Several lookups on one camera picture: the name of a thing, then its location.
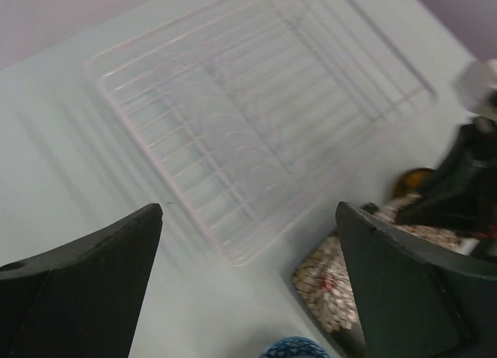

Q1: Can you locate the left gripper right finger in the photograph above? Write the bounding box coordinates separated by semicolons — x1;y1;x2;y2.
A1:
335;202;496;357

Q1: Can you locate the black floral square plate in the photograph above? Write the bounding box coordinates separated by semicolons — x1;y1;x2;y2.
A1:
290;229;368;357

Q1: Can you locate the yellow black saucer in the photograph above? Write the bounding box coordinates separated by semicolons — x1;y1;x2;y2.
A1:
390;168;433;199

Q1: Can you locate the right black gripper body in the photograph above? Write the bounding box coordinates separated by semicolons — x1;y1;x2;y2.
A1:
395;116;496;257

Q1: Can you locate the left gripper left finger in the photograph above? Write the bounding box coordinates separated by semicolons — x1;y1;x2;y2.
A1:
1;203;162;357

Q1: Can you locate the blue patterned bowl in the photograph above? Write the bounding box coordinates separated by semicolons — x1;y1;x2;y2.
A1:
259;336;331;358

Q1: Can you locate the clear wire dish rack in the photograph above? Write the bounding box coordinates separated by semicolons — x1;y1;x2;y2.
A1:
85;0;436;266

